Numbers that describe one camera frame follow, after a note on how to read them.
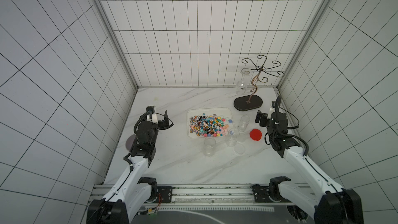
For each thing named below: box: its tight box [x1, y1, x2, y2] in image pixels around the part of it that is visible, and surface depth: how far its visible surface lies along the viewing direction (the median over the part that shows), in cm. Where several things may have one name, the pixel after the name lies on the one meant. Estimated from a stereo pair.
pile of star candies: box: [204, 113, 233, 138], surface depth 97 cm
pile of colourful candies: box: [189, 113, 207, 137], surface depth 99 cm
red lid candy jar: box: [203, 136, 217, 157], surface depth 89 cm
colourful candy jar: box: [225, 128, 240, 147], surface depth 94 cm
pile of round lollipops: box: [189, 113, 233, 138], surface depth 97 cm
